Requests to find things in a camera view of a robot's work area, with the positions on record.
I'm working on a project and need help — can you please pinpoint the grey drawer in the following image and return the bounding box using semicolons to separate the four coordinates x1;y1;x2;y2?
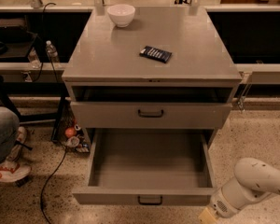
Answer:
71;102;231;129
73;129;217;206

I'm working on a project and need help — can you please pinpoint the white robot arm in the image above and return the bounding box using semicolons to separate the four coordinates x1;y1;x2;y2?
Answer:
198;158;280;224

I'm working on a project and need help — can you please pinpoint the grey top drawer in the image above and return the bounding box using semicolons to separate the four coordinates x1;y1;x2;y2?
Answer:
71;102;231;129

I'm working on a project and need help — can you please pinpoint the grey drawer cabinet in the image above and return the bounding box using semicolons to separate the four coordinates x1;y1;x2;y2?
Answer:
63;7;241;142

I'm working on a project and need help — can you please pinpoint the bin of small objects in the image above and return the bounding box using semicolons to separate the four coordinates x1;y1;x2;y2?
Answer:
51;100;90;153

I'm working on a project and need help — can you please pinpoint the dark blue snack packet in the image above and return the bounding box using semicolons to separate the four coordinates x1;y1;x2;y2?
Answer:
139;46;172;63

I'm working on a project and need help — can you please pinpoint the white orange sneaker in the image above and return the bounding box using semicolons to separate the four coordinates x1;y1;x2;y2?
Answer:
0;127;31;183

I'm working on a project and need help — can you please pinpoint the white bowl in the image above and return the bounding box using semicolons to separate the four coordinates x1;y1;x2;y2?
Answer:
107;4;135;27

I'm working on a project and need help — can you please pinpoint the person's leg in jeans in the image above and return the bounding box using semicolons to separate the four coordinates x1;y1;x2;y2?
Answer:
0;106;20;162

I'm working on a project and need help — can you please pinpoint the clear plastic water bottle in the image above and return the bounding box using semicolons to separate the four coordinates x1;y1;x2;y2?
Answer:
46;40;60;63

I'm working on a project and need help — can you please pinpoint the black power cable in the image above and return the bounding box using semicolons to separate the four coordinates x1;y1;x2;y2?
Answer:
39;147;69;224

